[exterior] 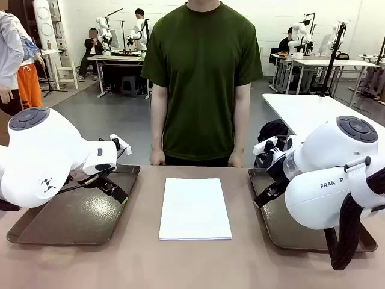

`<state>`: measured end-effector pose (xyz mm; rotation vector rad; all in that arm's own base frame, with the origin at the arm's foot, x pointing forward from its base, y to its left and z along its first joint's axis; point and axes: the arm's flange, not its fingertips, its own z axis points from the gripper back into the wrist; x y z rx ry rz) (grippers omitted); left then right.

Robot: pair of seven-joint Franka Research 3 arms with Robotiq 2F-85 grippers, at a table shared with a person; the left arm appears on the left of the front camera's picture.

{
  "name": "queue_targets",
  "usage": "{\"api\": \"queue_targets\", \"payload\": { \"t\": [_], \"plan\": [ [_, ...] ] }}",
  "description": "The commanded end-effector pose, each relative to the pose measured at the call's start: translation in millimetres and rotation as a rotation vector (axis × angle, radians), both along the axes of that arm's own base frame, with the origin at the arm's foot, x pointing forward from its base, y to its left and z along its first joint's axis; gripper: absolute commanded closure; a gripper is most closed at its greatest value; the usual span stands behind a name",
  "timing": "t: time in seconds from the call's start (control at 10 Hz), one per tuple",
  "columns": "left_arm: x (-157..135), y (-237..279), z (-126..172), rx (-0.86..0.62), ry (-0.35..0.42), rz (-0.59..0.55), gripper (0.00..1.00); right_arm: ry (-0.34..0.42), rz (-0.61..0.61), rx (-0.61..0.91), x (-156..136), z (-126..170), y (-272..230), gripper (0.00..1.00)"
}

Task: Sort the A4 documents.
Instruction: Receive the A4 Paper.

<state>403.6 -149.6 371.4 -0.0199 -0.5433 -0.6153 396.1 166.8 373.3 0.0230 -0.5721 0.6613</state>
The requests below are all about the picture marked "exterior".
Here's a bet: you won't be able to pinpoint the background computer monitor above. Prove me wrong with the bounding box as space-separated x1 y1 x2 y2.
318 34 331 55

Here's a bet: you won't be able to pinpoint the orange shorts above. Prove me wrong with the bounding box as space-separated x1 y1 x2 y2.
16 63 43 108

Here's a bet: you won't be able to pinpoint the person's left hand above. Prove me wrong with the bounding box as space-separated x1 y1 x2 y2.
227 149 246 169

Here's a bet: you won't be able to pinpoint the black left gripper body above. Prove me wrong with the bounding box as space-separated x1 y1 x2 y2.
94 172 114 190

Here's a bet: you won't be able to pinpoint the long white background table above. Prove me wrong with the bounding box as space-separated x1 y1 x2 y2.
293 58 380 94

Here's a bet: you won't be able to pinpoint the white-framed background work table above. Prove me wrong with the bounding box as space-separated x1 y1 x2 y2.
86 54 154 99

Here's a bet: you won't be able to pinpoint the mannequin in striped shirt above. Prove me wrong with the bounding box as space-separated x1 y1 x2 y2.
0 10 46 117

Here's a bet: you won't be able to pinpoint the white standing air conditioner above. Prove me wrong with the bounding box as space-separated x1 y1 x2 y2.
32 0 58 51

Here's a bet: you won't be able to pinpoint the seated person in dark jacket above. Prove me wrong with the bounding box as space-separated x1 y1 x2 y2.
78 27 105 82

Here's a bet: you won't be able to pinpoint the black bag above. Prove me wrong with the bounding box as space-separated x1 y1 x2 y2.
257 119 289 145

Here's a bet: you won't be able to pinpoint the person's right hand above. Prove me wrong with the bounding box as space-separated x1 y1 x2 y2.
149 147 167 166

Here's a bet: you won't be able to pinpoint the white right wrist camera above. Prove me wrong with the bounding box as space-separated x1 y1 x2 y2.
253 135 279 156

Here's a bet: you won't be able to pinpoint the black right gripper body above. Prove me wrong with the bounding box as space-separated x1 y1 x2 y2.
258 149 292 185

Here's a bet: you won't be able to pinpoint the person's left forearm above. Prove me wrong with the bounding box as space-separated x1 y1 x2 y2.
233 114 251 151

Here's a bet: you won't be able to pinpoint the person in green t-shirt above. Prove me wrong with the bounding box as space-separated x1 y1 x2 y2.
140 0 264 168

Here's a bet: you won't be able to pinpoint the white A4 paper stack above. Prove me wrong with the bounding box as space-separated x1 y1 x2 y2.
158 177 233 241

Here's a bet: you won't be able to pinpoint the brown plastic serving tray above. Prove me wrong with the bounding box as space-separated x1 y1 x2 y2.
248 167 378 253
6 164 141 246

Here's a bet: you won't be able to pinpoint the person in black t-shirt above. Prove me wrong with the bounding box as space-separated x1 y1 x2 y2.
278 26 294 55

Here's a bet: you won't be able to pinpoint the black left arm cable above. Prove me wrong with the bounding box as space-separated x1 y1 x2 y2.
55 167 117 195

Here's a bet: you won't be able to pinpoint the black camera pole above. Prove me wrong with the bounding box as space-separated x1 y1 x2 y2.
318 22 347 98

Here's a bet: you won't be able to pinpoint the standing person in white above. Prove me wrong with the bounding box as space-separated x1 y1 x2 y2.
134 8 150 51

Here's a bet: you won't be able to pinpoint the large white table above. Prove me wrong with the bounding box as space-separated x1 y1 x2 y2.
262 93 385 133

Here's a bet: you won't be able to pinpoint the grey plastic stool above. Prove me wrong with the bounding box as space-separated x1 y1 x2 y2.
121 75 138 97

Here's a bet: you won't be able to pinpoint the person's right forearm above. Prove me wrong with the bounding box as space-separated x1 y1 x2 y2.
150 114 167 151

